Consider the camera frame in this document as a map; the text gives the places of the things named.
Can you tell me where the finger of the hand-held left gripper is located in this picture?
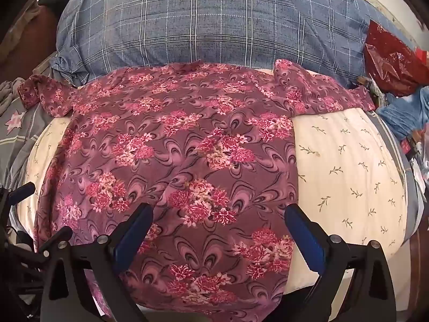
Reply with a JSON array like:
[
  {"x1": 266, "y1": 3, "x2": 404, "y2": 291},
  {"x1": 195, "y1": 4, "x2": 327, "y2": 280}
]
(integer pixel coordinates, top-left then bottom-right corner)
[
  {"x1": 33, "y1": 226, "x2": 73, "y2": 261},
  {"x1": 0, "y1": 182, "x2": 36, "y2": 209}
]

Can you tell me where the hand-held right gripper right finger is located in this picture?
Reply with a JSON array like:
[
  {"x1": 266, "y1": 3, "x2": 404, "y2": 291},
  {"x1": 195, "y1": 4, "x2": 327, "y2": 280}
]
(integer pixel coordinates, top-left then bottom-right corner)
[{"x1": 284, "y1": 204, "x2": 398, "y2": 322}]

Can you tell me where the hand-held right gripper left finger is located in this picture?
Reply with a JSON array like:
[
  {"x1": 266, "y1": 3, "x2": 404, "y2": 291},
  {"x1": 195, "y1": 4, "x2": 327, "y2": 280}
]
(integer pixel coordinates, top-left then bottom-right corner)
[{"x1": 39, "y1": 203, "x2": 155, "y2": 322}]

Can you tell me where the maroon floral garment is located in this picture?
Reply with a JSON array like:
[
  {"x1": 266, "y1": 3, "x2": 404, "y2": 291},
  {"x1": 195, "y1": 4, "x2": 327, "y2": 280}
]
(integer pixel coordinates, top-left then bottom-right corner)
[{"x1": 17, "y1": 58, "x2": 376, "y2": 322}]

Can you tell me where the grey blanket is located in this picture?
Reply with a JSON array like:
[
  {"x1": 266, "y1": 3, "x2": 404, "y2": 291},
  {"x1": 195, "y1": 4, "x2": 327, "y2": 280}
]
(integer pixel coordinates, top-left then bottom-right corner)
[{"x1": 0, "y1": 74, "x2": 58, "y2": 190}]

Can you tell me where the cream leaf-print bed sheet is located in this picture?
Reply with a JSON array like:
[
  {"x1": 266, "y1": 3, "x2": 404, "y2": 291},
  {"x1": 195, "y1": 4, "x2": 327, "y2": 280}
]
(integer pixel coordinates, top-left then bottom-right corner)
[{"x1": 9, "y1": 105, "x2": 423, "y2": 322}]

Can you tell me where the white plastic bag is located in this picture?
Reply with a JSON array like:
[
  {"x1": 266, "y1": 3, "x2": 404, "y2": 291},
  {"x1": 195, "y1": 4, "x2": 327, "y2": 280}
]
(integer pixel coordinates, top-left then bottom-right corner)
[{"x1": 410, "y1": 158, "x2": 429, "y2": 192}]

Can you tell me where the dark brown cloth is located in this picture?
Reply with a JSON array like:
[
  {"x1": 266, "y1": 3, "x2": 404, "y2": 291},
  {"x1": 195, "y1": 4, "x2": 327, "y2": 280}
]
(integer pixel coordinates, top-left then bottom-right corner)
[{"x1": 0, "y1": 0, "x2": 62, "y2": 82}]

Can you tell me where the blue denim cloth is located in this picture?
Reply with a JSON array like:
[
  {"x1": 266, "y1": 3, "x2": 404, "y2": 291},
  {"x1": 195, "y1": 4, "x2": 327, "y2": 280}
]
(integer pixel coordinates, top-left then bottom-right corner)
[{"x1": 375, "y1": 86, "x2": 429, "y2": 141}]

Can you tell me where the red plastic bag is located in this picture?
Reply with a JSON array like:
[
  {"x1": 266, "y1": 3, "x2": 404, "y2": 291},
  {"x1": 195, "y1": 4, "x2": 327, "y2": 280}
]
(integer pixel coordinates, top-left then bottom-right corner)
[{"x1": 364, "y1": 20, "x2": 429, "y2": 96}]

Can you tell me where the blue plaid blanket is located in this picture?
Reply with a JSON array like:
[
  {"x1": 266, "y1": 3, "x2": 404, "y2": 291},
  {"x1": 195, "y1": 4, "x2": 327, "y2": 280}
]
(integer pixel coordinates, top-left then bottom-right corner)
[{"x1": 55, "y1": 0, "x2": 416, "y2": 89}]

